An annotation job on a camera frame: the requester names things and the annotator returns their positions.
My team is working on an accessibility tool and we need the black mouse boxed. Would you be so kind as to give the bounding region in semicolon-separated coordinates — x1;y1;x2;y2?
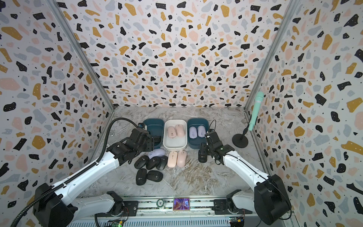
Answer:
156;156;168;171
153;136;162;144
147;170;163;182
136;168;147;186
146;156;160;170
198;149;208;163
134;155;149;169

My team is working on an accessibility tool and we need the purple mouse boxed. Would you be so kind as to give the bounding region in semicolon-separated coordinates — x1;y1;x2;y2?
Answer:
148;148;165;159
189;126;198;139
197;125;206;138

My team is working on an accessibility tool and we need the pink mouse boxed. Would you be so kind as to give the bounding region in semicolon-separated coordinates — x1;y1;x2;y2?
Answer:
175;124;185;137
167;126;177;139
177;150;187;167
167;151;178;168

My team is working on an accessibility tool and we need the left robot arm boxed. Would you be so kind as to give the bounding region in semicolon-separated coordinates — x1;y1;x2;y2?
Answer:
33;128;154;227

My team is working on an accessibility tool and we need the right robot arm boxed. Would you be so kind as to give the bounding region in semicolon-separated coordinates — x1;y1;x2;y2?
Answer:
199;131;292;226

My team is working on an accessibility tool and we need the left teal storage box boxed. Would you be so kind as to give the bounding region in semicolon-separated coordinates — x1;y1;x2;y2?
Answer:
143;118;164;149

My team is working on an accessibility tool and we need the teal storage box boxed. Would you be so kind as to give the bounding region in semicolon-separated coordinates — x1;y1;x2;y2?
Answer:
143;118;164;149
187;118;209;149

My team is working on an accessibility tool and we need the right teal storage box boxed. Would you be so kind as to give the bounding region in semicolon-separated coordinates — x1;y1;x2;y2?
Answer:
187;118;209;149

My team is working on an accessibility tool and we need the white storage box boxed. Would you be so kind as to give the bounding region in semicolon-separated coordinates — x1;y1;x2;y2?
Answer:
163;119;188;151

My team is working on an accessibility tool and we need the green microphone on stand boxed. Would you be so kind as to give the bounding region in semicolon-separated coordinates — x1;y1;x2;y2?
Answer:
232;91;264;148

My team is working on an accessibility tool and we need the round green button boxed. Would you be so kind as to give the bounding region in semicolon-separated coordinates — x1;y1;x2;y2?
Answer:
157;199;165;210

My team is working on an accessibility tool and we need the small colourful screen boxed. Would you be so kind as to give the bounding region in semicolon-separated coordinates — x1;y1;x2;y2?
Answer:
173;198;191;211

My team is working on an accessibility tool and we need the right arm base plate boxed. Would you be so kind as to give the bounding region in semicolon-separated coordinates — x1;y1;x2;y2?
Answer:
212;199;252;216

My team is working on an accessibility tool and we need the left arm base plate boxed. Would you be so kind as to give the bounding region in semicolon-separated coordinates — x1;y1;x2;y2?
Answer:
105;201;139;218

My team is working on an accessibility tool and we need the aluminium front rail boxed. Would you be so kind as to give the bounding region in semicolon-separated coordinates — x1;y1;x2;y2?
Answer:
60;195;293;227

